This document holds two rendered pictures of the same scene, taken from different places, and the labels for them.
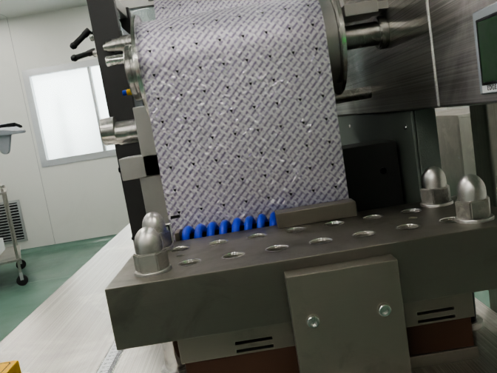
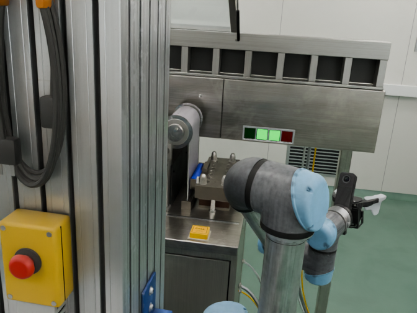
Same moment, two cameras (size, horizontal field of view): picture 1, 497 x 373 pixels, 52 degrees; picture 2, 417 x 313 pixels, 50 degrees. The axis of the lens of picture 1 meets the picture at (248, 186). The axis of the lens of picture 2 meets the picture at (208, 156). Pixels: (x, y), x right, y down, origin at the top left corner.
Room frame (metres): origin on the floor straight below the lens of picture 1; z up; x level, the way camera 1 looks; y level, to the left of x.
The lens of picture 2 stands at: (0.32, 1.92, 1.77)
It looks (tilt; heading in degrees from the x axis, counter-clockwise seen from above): 19 degrees down; 278
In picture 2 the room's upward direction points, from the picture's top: 3 degrees clockwise
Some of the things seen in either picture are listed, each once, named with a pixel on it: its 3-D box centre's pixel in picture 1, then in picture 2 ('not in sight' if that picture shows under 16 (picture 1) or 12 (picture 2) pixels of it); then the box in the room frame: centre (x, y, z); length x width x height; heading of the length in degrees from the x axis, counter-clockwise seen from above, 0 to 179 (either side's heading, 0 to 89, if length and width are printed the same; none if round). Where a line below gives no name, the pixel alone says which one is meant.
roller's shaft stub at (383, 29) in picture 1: (359, 35); not in sight; (0.71, -0.18, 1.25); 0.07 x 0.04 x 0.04; 90
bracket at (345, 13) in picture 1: (361, 9); not in sight; (0.71, -0.19, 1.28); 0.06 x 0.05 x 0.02; 90
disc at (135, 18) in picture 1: (146, 70); (175, 131); (0.71, 0.11, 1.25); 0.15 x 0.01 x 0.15; 0
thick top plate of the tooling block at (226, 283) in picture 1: (311, 262); (219, 177); (0.53, -0.05, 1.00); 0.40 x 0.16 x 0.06; 90
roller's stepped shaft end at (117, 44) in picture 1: (120, 44); not in sight; (0.96, 0.19, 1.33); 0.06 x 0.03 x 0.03; 90
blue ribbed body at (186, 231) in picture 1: (266, 226); (197, 172); (0.63, -0.01, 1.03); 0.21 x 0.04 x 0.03; 90
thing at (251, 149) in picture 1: (251, 158); (193, 155); (0.65, -0.01, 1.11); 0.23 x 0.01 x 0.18; 90
